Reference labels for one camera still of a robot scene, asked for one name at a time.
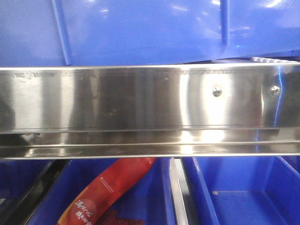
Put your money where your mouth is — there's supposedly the large blue plastic bin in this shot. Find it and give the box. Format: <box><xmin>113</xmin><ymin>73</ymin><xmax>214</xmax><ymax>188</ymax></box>
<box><xmin>0</xmin><ymin>0</ymin><xmax>300</xmax><ymax>67</ymax></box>

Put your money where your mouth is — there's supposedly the lower middle blue bin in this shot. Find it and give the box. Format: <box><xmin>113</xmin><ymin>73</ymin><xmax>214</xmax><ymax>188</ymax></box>
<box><xmin>28</xmin><ymin>158</ymin><xmax>176</xmax><ymax>225</ymax></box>

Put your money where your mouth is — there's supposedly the lower right blue bin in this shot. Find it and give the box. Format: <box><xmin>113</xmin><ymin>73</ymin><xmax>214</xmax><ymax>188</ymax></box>
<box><xmin>183</xmin><ymin>157</ymin><xmax>300</xmax><ymax>225</ymax></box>

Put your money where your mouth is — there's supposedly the lower left blue bin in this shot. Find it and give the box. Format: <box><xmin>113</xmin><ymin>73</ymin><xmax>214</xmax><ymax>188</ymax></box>
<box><xmin>0</xmin><ymin>160</ymin><xmax>52</xmax><ymax>199</ymax></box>

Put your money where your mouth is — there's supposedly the red snack package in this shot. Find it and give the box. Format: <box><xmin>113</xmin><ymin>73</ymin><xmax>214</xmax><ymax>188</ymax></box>
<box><xmin>57</xmin><ymin>157</ymin><xmax>156</xmax><ymax>225</ymax></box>

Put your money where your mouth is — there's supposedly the left silver screw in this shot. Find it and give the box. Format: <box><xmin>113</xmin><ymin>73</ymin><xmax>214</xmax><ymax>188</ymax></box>
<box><xmin>212</xmin><ymin>86</ymin><xmax>223</xmax><ymax>97</ymax></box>

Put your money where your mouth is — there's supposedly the silver screw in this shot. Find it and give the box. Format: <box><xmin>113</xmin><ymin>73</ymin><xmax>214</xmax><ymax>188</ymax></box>
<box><xmin>212</xmin><ymin>86</ymin><xmax>223</xmax><ymax>97</ymax></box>
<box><xmin>270</xmin><ymin>85</ymin><xmax>281</xmax><ymax>95</ymax></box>

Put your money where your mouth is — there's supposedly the white roller track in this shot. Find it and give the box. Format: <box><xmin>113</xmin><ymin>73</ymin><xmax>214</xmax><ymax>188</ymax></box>
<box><xmin>251</xmin><ymin>57</ymin><xmax>297</xmax><ymax>63</ymax></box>

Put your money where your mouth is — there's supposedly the right silver screw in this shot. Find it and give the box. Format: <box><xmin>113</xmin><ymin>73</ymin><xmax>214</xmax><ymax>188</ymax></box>
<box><xmin>270</xmin><ymin>85</ymin><xmax>281</xmax><ymax>95</ymax></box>

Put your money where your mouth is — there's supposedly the steel divider rail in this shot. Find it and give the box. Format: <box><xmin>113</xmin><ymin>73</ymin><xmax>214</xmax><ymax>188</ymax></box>
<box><xmin>169</xmin><ymin>157</ymin><xmax>191</xmax><ymax>225</ymax></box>

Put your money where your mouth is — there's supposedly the stainless steel shelf rail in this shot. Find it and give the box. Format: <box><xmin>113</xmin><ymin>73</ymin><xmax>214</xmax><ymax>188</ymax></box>
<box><xmin>0</xmin><ymin>61</ymin><xmax>300</xmax><ymax>159</ymax></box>

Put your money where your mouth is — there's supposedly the black divider rail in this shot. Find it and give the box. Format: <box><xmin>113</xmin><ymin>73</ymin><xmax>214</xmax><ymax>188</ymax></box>
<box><xmin>0</xmin><ymin>159</ymin><xmax>67</xmax><ymax>225</ymax></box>

